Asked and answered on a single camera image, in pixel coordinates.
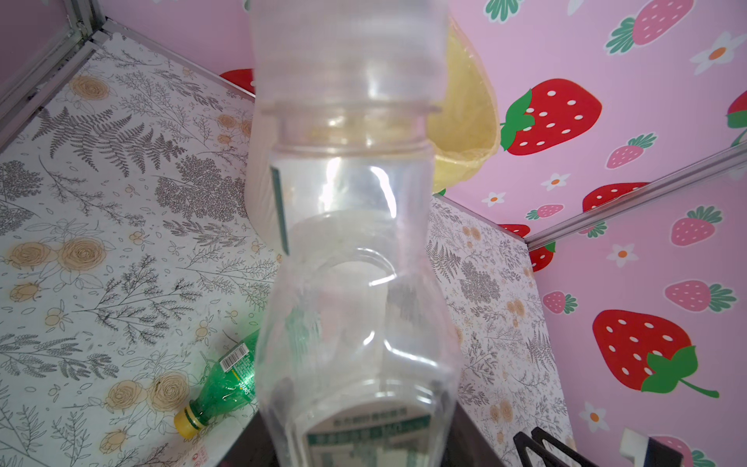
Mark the clear bottle red label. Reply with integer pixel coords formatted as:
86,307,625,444
186,447,209,467

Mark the yellow bin liner bag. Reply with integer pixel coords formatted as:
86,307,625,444
427,19,501,194

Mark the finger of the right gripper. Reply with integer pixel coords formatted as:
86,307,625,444
513,427,597,467

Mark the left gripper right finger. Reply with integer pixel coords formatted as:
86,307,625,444
449,404,505,467

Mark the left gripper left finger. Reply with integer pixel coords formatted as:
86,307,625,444
218,420,263,467

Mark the green bottle upper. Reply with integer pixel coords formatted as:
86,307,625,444
174,331,260,440

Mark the white plastic waste bin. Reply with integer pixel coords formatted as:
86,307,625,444
244,99,284,253

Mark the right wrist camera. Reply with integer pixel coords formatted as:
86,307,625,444
620,428,684,467

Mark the clear bottle green label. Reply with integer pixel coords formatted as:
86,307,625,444
251,1,461,466

